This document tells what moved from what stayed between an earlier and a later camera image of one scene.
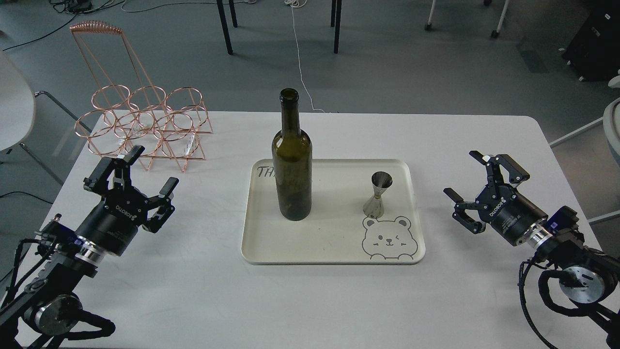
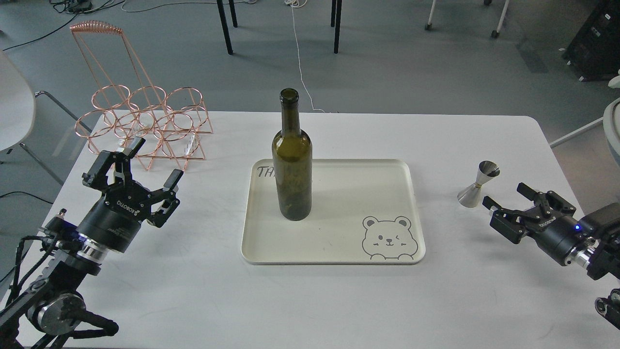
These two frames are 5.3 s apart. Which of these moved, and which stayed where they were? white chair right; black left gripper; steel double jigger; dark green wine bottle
Moved: steel double jigger
Stayed: black left gripper; dark green wine bottle; white chair right
